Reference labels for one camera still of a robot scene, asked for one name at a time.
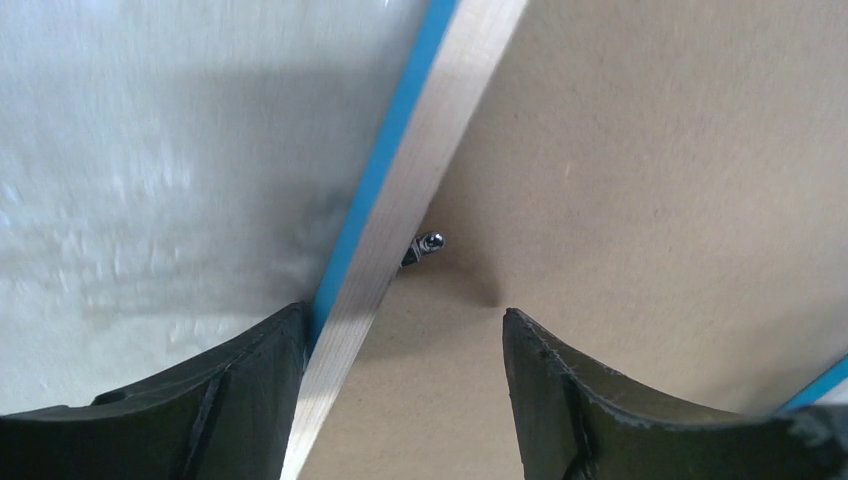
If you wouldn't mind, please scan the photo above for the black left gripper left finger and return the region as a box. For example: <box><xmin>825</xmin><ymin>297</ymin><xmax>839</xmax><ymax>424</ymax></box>
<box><xmin>1</xmin><ymin>302</ymin><xmax>310</xmax><ymax>479</ymax></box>

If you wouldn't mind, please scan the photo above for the brown cardboard backing board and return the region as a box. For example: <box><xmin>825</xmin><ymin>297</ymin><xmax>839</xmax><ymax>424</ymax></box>
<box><xmin>299</xmin><ymin>0</ymin><xmax>848</xmax><ymax>480</ymax></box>

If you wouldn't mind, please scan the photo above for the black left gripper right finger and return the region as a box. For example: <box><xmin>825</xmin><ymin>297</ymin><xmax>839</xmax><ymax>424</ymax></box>
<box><xmin>502</xmin><ymin>308</ymin><xmax>847</xmax><ymax>479</ymax></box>

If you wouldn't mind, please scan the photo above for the blue wooden picture frame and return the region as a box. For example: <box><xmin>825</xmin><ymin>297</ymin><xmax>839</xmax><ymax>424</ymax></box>
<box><xmin>279</xmin><ymin>0</ymin><xmax>848</xmax><ymax>480</ymax></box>

